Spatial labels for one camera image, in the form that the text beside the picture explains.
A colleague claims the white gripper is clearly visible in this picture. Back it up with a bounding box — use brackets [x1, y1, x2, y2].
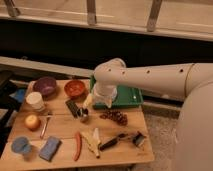
[83, 83, 117, 109]

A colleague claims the blue sponge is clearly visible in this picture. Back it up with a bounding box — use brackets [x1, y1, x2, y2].
[39, 136, 61, 162]

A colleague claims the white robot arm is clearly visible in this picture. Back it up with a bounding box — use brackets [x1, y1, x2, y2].
[83, 58, 213, 171]

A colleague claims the green plastic tray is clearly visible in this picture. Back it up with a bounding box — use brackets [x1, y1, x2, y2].
[89, 75, 144, 110]

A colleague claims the bunch of dark grapes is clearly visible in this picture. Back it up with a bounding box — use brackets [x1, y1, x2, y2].
[100, 111, 128, 126]

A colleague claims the orange bowl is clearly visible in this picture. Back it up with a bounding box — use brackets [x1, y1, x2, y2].
[64, 80, 86, 98]

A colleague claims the wooden cutting board table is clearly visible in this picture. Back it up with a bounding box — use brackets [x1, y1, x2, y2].
[0, 80, 154, 171]

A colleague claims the purple bowl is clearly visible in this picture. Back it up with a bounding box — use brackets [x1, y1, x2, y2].
[33, 76, 57, 97]

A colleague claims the black binder clip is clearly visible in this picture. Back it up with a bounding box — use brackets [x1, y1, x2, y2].
[132, 132, 146, 147]

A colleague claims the metal spoon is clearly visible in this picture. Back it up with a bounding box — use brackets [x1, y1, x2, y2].
[40, 115, 51, 139]

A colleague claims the white cylindrical container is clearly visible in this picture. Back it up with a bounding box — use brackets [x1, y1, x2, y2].
[26, 92, 45, 112]

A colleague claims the red yellow apple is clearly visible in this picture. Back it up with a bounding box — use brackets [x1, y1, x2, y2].
[25, 115, 41, 131]

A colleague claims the blue plastic cup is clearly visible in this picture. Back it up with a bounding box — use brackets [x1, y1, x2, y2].
[11, 137, 31, 155]

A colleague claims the black handled tool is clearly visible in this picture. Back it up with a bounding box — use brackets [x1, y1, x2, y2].
[99, 133, 127, 151]

